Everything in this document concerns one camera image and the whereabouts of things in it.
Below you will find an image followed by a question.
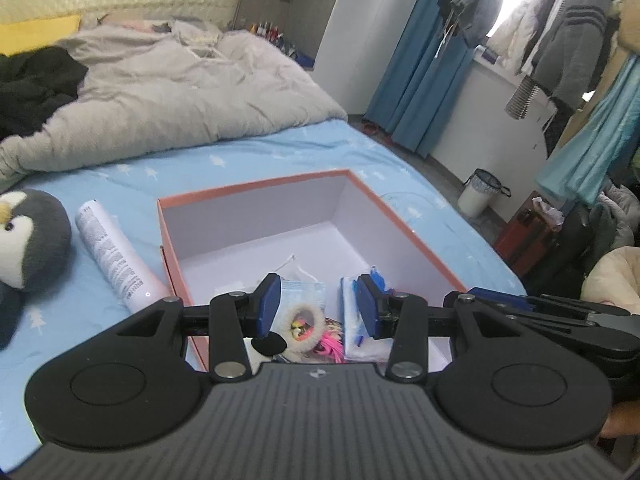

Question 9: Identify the light grey duvet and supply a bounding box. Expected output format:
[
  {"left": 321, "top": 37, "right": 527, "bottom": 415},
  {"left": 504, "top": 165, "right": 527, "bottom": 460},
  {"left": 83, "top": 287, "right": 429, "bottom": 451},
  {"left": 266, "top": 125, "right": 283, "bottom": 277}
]
[{"left": 0, "top": 17, "right": 348, "bottom": 181}]

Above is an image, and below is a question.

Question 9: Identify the white hanging jacket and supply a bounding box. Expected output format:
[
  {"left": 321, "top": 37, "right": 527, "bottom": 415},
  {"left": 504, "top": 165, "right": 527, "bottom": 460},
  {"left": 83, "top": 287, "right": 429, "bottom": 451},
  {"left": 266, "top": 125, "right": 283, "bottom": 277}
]
[{"left": 487, "top": 0, "right": 571, "bottom": 77}]

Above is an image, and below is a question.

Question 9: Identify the row of small bottles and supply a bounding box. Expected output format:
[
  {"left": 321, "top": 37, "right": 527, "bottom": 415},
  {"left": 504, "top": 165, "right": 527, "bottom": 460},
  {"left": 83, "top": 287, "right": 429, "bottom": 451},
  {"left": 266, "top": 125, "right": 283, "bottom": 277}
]
[{"left": 247, "top": 20, "right": 287, "bottom": 44}]

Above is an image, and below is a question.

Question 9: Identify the black and white plush toy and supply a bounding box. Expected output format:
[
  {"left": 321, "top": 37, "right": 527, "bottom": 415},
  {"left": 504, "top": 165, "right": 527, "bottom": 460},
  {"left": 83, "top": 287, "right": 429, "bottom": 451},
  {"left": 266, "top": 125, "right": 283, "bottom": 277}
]
[{"left": 250, "top": 297, "right": 329, "bottom": 361}]

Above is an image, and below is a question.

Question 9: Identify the teal hanging garment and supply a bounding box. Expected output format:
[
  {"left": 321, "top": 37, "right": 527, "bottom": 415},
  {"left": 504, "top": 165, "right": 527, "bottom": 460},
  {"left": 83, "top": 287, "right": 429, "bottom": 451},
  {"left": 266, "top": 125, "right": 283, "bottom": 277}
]
[{"left": 537, "top": 57, "right": 640, "bottom": 206}]

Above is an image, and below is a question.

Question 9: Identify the light blue bedsheet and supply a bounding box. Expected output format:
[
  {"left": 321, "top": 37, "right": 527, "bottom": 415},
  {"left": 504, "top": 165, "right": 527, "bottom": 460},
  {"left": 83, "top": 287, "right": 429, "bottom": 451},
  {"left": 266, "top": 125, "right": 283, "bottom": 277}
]
[{"left": 0, "top": 119, "right": 530, "bottom": 441}]

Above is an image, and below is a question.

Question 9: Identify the white wardrobe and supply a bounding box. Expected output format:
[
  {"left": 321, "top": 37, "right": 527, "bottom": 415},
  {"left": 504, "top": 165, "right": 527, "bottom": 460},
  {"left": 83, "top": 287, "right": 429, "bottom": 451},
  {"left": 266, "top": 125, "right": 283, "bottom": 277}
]
[{"left": 235, "top": 0, "right": 436, "bottom": 117}]

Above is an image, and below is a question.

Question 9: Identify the blue curtain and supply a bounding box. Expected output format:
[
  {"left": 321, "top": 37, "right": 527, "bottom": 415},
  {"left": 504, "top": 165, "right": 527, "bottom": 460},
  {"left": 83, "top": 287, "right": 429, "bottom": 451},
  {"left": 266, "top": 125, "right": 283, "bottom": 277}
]
[{"left": 365, "top": 0, "right": 481, "bottom": 159}]

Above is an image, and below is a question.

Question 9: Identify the grey striped sweater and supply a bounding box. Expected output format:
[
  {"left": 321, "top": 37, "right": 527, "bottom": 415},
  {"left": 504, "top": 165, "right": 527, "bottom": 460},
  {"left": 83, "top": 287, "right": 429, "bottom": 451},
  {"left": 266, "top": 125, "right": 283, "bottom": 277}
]
[{"left": 505, "top": 0, "right": 624, "bottom": 121}]

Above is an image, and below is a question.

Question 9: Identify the person's right hand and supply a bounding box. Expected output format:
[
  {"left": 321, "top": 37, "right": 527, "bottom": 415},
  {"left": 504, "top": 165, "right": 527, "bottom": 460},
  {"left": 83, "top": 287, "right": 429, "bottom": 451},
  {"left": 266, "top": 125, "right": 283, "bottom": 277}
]
[{"left": 600, "top": 402, "right": 640, "bottom": 439}]

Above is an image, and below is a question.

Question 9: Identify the orange cardboard box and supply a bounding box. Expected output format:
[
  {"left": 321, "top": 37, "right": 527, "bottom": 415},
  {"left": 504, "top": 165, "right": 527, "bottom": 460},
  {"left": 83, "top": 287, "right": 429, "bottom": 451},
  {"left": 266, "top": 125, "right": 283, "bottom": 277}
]
[{"left": 156, "top": 170, "right": 468, "bottom": 376}]

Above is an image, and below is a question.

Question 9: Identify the red suitcase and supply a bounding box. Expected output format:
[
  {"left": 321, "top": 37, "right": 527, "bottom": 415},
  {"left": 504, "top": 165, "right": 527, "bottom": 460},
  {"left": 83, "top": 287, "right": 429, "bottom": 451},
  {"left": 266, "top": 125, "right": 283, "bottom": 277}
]
[{"left": 492, "top": 192, "right": 566, "bottom": 279}]

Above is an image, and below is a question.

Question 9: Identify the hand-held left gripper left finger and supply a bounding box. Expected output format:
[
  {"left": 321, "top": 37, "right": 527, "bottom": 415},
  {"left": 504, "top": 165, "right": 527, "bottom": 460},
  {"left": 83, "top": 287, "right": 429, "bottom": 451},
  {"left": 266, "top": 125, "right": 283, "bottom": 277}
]
[{"left": 115, "top": 273, "right": 282, "bottom": 382}]

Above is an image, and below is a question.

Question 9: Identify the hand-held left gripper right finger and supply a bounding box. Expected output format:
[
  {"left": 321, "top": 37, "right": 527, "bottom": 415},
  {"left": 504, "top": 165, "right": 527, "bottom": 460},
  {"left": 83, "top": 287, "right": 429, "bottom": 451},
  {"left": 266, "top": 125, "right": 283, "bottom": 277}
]
[{"left": 356, "top": 274, "right": 527, "bottom": 382}]

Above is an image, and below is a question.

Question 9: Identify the grey penguin plush toy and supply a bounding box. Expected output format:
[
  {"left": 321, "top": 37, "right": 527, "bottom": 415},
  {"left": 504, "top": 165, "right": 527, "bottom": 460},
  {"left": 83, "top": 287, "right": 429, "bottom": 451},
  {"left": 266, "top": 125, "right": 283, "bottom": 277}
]
[{"left": 0, "top": 189, "right": 72, "bottom": 351}]

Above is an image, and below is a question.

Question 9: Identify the white spray bottle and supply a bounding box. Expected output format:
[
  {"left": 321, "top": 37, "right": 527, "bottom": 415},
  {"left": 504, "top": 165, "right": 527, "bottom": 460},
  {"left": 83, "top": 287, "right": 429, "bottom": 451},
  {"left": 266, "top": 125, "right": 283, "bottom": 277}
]
[{"left": 75, "top": 200, "right": 174, "bottom": 315}]

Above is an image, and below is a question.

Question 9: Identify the white trash bin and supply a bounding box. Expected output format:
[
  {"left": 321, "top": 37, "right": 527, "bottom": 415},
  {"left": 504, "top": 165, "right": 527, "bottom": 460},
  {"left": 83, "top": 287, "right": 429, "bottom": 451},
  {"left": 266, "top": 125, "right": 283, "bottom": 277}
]
[{"left": 457, "top": 169, "right": 512, "bottom": 219}]

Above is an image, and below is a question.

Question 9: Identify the blue and white plastic packet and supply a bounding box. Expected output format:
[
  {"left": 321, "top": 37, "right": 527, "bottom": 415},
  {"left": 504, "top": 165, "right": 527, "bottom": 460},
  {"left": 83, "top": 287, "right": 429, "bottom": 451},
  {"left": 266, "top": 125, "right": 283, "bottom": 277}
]
[{"left": 340, "top": 267, "right": 396, "bottom": 364}]

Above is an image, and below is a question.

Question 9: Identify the black garment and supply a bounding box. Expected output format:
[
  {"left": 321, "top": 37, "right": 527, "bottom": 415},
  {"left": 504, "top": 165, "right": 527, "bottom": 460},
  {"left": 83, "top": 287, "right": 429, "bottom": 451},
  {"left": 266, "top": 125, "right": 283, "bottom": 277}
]
[{"left": 0, "top": 46, "right": 90, "bottom": 141}]

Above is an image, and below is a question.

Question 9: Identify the yellow pillow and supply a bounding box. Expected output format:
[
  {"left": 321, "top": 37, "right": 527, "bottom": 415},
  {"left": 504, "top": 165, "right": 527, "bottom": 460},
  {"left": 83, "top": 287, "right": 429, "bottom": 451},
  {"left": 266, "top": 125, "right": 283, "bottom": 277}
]
[{"left": 0, "top": 14, "right": 82, "bottom": 58}]

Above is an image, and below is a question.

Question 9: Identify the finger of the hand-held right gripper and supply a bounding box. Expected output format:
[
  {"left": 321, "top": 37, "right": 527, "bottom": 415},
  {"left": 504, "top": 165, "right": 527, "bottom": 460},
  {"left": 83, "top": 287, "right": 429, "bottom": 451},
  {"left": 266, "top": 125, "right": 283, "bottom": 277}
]
[
  {"left": 470, "top": 287, "right": 632, "bottom": 317},
  {"left": 480, "top": 305, "right": 634, "bottom": 361}
]

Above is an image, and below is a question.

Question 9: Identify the cream cushion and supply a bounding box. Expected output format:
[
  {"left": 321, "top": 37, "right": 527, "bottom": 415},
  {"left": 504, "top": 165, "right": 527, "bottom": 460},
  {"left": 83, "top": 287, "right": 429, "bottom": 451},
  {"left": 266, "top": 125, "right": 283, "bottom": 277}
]
[{"left": 580, "top": 247, "right": 640, "bottom": 304}]

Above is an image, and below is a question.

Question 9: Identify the pink hair accessory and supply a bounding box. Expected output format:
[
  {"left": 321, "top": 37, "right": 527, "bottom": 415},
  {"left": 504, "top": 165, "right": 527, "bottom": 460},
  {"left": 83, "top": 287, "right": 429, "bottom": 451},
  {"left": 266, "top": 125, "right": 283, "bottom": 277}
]
[{"left": 310, "top": 332, "right": 347, "bottom": 365}]

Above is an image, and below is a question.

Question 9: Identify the blue face mask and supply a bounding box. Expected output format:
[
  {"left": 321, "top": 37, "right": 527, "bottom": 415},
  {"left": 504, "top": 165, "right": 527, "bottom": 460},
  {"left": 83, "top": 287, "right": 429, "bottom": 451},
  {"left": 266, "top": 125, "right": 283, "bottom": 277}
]
[{"left": 270, "top": 255, "right": 329, "bottom": 311}]

